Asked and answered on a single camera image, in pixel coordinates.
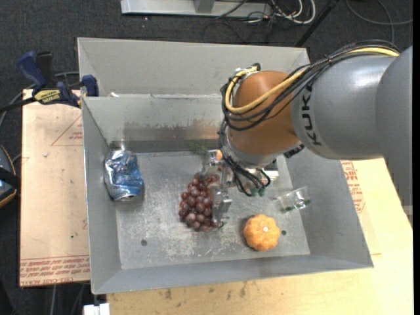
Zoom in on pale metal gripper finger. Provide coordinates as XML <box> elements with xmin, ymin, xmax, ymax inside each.
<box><xmin>211</xmin><ymin>188</ymin><xmax>233</xmax><ymax>228</ymax></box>
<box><xmin>200</xmin><ymin>150</ymin><xmax>220</xmax><ymax>181</ymax></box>

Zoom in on clear glass cup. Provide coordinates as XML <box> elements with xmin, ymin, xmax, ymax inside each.
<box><xmin>276</xmin><ymin>186</ymin><xmax>312</xmax><ymax>214</ymax></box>

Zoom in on orange toy carrot, green leaves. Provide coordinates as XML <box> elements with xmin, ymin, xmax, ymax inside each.
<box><xmin>186</xmin><ymin>140</ymin><xmax>226</xmax><ymax>172</ymax></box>

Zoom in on crushed blue drink can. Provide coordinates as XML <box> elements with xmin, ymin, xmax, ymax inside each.
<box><xmin>104</xmin><ymin>149</ymin><xmax>146</xmax><ymax>203</ymax></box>

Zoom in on orange toy pumpkin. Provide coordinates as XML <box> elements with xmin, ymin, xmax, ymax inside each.
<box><xmin>242</xmin><ymin>213</ymin><xmax>282</xmax><ymax>252</ymax></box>

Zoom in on brown cardboard board, red print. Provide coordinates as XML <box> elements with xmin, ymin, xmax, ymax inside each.
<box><xmin>19</xmin><ymin>89</ymin><xmax>383</xmax><ymax>288</ymax></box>

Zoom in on purple toy grape bunch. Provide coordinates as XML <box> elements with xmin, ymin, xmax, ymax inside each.
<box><xmin>178</xmin><ymin>172</ymin><xmax>224</xmax><ymax>233</ymax></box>

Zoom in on grey metal bin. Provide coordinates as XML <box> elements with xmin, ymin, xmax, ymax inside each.
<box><xmin>77</xmin><ymin>37</ymin><xmax>374</xmax><ymax>295</ymax></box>

